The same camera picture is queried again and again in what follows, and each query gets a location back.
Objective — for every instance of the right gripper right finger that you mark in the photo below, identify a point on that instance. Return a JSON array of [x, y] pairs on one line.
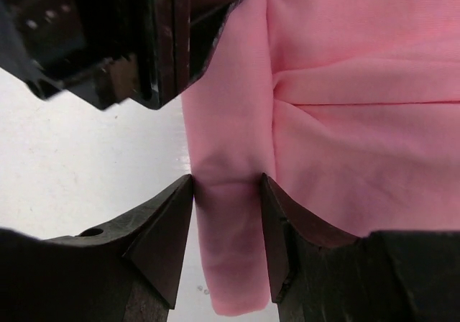
[[318, 272]]

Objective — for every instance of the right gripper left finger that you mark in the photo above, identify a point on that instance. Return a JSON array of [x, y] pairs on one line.
[[127, 269]]

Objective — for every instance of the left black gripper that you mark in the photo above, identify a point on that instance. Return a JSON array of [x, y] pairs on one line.
[[108, 51]]

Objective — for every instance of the pink t shirt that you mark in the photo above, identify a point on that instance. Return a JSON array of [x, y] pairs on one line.
[[352, 106]]

